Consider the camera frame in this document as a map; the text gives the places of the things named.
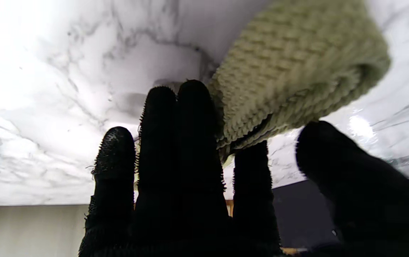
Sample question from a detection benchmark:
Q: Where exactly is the black belt storage box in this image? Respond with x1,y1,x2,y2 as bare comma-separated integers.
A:
273,175,409,248

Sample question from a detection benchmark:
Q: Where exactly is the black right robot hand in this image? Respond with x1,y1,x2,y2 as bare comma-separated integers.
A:
79,79,409,257

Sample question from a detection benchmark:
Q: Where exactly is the beige woven belt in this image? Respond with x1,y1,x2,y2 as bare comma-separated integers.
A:
208,0,392,163

